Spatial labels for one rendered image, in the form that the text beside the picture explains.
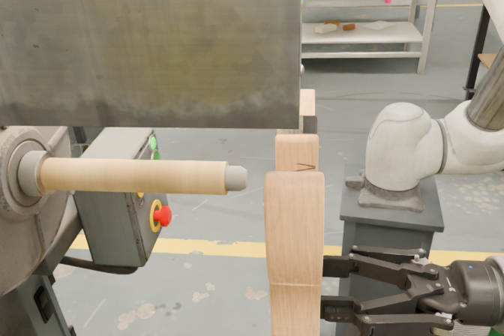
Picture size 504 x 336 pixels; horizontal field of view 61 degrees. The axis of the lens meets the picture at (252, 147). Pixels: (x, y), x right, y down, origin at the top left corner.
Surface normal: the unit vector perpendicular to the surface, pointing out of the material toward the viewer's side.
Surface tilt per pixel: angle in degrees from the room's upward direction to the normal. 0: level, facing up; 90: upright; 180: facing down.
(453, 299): 7
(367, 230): 90
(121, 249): 90
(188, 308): 0
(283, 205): 71
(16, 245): 97
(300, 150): 83
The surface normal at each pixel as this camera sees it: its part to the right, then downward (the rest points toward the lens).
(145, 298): -0.04, -0.87
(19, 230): 0.98, 0.15
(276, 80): -0.11, 0.50
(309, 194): -0.11, 0.11
